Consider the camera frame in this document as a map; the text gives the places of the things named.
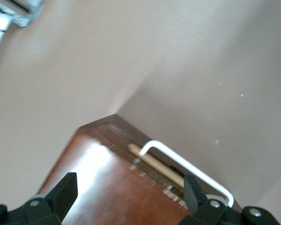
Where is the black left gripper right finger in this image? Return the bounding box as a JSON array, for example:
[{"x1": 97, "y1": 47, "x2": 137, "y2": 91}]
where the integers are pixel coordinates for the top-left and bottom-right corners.
[{"x1": 181, "y1": 173, "x2": 278, "y2": 225}]

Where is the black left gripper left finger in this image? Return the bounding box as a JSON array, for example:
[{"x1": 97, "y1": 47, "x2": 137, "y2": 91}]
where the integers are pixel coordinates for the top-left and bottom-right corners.
[{"x1": 0, "y1": 172, "x2": 78, "y2": 225}]

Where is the white metal drawer handle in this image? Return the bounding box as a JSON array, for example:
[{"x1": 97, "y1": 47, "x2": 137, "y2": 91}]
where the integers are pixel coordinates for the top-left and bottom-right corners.
[{"x1": 140, "y1": 140, "x2": 235, "y2": 208}]

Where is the dark red wooden cabinet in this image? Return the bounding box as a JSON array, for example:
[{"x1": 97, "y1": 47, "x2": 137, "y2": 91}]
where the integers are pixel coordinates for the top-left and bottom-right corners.
[{"x1": 38, "y1": 114, "x2": 243, "y2": 225}]

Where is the light wooden handle backing strip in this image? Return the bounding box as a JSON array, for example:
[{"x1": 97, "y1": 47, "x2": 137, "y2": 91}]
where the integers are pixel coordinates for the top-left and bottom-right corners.
[{"x1": 127, "y1": 143, "x2": 185, "y2": 188}]

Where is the grey metal table bracket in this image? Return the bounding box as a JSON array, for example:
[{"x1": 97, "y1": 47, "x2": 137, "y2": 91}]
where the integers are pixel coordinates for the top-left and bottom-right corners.
[{"x1": 13, "y1": 0, "x2": 44, "y2": 28}]

